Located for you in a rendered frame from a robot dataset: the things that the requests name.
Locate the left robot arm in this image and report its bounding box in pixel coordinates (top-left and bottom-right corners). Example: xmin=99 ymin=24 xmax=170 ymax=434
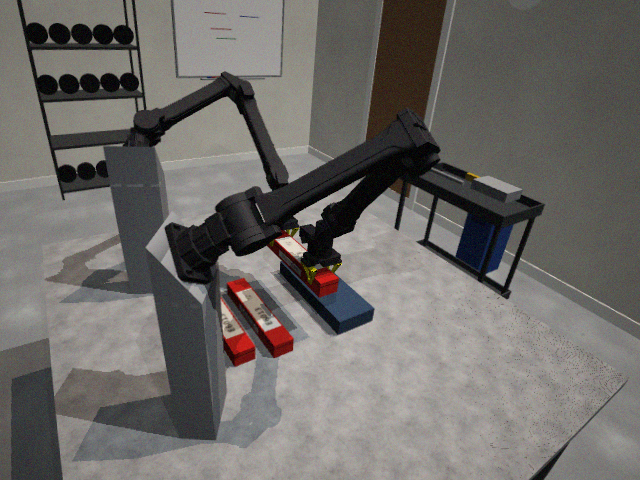
xmin=123 ymin=71 xmax=289 ymax=191

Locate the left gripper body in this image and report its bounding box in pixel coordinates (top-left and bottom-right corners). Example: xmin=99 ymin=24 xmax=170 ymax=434
xmin=280 ymin=216 xmax=299 ymax=230

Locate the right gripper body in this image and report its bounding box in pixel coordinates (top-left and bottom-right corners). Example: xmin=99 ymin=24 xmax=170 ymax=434
xmin=301 ymin=237 xmax=342 ymax=267

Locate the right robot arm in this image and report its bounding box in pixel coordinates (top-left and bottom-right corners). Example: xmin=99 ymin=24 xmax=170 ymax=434
xmin=165 ymin=108 xmax=440 ymax=284

